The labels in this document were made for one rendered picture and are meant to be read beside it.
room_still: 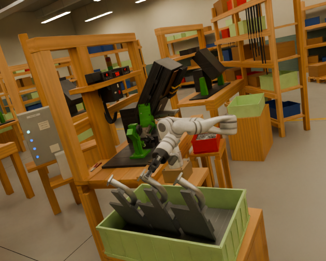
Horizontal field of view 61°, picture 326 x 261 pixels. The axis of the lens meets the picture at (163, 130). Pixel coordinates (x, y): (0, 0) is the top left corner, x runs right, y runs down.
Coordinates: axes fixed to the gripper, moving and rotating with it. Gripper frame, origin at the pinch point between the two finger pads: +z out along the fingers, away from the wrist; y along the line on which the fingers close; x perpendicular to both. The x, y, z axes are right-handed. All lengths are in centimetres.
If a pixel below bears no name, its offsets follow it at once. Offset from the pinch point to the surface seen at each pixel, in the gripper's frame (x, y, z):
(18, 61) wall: -734, -839, -581
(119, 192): -6.5, -9.4, 8.8
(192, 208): 22.2, 5.9, 4.1
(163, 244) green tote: 20.9, -8.3, 17.5
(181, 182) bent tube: 12.6, 11.8, 0.1
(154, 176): 4, -58, -35
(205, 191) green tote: 29.6, -17.1, -20.8
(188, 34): -168, -500, -887
